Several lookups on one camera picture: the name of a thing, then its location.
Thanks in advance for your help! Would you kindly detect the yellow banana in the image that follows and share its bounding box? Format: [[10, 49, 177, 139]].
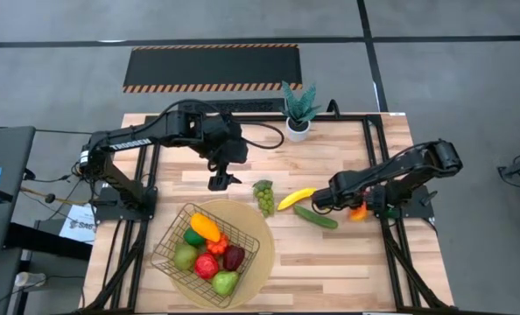
[[277, 186, 319, 212]]

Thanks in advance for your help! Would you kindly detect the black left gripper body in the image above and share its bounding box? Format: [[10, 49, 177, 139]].
[[207, 126, 249, 174]]

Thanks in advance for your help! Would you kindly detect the thin yellow wire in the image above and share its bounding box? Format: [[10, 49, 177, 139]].
[[20, 186, 89, 207]]

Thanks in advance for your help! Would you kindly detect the black cable bundle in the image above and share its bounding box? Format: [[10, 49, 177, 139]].
[[22, 165, 95, 207]]

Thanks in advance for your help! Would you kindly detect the green speckled pear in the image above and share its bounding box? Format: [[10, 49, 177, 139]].
[[172, 242, 199, 271]]

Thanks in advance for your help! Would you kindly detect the black hazard striped floor mat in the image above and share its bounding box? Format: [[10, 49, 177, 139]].
[[122, 43, 304, 94]]

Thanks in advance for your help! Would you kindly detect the gold wire basket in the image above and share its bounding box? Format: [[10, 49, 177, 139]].
[[150, 202, 262, 310]]

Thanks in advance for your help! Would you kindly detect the black perforated strip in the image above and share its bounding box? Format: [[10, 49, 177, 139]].
[[177, 98, 286, 114]]

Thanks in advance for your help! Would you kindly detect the white printed paper sheet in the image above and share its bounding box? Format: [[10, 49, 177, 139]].
[[58, 203, 99, 245]]

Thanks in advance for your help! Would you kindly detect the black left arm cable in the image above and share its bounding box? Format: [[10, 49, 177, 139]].
[[157, 99, 285, 151]]

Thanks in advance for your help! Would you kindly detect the red apple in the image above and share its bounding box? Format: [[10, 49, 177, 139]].
[[193, 252, 220, 281]]

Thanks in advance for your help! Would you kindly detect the red orange mango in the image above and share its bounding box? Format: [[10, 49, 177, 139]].
[[348, 200, 370, 222]]

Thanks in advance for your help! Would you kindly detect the round tan woven placemat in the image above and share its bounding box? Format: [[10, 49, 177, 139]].
[[168, 199, 277, 311]]

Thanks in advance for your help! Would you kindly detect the green cucumber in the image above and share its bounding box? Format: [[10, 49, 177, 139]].
[[292, 204, 339, 230]]

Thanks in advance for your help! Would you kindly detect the orange red tomato cluster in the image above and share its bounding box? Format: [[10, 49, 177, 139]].
[[205, 233, 230, 257]]

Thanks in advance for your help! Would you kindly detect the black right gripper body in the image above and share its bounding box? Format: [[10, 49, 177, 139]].
[[325, 171, 369, 209]]

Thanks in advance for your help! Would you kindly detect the succulent plant in white pot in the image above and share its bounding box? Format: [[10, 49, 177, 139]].
[[279, 80, 322, 144]]

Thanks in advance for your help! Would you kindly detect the green grape bunch with leaves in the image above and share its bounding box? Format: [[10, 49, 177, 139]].
[[252, 178, 276, 219]]

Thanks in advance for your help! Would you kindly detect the orange yellow mango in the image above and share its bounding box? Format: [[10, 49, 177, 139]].
[[189, 213, 222, 243]]

